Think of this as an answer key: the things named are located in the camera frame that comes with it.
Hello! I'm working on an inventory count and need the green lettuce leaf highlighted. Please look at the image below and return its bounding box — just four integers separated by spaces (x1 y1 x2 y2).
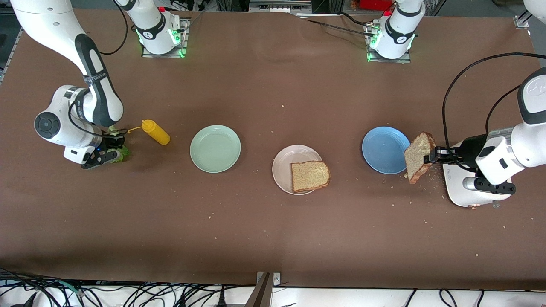
107 125 131 163

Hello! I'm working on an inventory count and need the brown bread slice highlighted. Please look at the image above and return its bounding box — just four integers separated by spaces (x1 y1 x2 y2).
291 161 331 193
404 131 436 185

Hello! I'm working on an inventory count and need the yellow squeeze bottle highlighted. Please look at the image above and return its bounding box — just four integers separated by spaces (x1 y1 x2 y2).
127 119 171 145

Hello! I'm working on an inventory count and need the blue plate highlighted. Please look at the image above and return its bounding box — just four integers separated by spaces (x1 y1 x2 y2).
362 126 413 174

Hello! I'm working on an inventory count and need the pale green plate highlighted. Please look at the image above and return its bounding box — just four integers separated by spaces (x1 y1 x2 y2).
190 125 241 174

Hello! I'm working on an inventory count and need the beige plate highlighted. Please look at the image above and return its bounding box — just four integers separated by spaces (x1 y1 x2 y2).
272 145 325 196

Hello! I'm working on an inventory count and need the white toaster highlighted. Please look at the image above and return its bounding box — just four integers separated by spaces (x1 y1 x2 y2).
442 164 513 209

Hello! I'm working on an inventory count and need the red box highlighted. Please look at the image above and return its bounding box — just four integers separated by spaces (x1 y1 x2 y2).
360 0 393 11

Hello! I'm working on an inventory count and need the grey metal box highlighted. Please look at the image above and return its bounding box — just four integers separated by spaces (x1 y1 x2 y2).
249 0 313 14

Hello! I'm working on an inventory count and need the grey aluminium profile beam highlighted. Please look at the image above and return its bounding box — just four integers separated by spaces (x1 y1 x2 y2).
244 273 272 307

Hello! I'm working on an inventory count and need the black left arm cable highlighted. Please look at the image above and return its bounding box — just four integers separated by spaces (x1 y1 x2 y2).
442 52 546 150

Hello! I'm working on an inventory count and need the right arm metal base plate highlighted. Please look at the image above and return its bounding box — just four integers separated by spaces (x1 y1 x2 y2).
141 17 191 58

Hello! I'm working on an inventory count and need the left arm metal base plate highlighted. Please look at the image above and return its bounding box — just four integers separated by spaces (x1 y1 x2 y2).
364 23 412 64

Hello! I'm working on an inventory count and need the aluminium frame corner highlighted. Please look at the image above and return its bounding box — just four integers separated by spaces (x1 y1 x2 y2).
514 9 534 29
0 28 23 82

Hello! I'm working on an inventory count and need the teal cable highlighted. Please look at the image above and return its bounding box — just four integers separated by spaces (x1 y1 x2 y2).
53 279 84 295

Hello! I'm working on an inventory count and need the black cable on table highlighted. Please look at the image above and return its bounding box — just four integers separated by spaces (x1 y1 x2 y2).
294 12 376 38

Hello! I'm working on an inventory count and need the silver metal bracket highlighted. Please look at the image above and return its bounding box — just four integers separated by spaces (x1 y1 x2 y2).
256 272 282 287

